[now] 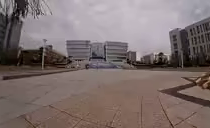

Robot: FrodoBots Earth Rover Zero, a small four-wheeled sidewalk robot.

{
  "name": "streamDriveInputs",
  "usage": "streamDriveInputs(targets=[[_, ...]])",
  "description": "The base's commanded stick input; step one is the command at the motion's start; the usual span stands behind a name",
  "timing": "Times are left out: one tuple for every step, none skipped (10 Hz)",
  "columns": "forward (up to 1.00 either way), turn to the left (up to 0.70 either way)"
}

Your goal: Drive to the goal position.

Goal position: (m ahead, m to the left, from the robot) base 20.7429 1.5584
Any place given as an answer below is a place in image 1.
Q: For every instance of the group of low pale buildings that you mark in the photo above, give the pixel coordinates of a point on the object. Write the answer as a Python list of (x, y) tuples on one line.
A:
[(153, 58)]

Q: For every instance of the brown-grey paved plaza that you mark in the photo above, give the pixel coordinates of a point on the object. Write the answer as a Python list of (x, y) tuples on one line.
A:
[(93, 96)]

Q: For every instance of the small pale building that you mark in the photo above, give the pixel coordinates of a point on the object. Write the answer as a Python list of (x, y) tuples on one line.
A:
[(132, 56)]

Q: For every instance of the pile of tan paving stones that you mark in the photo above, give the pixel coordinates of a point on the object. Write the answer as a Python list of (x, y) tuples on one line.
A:
[(208, 79)]

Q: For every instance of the low brown building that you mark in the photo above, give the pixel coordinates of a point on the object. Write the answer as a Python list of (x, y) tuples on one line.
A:
[(54, 56)]

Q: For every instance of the low dark kerb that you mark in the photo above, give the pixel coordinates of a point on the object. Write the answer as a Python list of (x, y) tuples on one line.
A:
[(33, 74)]

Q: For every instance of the twin-block building with glass centre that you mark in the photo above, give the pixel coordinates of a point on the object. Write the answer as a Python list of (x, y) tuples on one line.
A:
[(78, 50)]

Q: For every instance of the pale lamp post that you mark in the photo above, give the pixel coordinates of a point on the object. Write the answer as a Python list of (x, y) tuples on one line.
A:
[(43, 55)]

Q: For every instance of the large grey office building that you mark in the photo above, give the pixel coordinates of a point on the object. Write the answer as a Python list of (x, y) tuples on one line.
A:
[(8, 40)]

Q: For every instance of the wide blue stairs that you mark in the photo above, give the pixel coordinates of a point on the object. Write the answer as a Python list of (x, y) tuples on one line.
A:
[(103, 65)]

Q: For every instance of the tree with hanging fronds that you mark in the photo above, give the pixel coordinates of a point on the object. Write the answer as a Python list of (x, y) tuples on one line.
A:
[(21, 6)]

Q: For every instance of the grey building with many windows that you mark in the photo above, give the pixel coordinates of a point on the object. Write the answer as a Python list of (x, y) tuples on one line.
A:
[(201, 40)]

